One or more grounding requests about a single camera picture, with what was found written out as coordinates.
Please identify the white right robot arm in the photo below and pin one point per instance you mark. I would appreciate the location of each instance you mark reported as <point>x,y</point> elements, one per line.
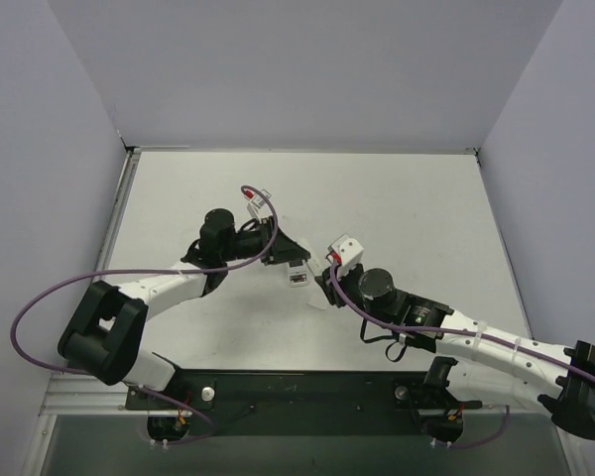
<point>474,362</point>

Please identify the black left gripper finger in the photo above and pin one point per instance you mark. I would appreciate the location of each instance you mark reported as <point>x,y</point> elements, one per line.
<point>283,256</point>
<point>282,240</point>

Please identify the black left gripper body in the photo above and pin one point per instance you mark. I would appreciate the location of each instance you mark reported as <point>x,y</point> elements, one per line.
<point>269,240</point>

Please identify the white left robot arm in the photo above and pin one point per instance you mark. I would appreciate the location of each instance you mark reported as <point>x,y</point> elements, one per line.
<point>104,335</point>

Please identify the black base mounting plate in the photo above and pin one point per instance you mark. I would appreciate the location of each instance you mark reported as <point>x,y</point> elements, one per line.
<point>309,403</point>

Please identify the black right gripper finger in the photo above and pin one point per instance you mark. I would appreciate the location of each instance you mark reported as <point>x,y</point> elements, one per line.
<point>327,288</point>
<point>320,270</point>

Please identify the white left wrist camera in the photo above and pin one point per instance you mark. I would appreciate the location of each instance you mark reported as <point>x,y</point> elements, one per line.
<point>256,200</point>

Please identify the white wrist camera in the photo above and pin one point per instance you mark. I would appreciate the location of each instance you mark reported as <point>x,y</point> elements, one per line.
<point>256,200</point>
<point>346,253</point>

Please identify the white battery cover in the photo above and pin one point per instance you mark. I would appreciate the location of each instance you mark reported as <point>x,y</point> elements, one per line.
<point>318,302</point>

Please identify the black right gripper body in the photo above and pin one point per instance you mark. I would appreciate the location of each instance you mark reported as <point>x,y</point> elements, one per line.
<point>337,291</point>

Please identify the aluminium frame rail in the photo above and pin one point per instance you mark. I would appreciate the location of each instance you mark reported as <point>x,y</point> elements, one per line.
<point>76,395</point>

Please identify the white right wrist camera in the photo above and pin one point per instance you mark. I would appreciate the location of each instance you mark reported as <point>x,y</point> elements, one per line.
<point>346,253</point>

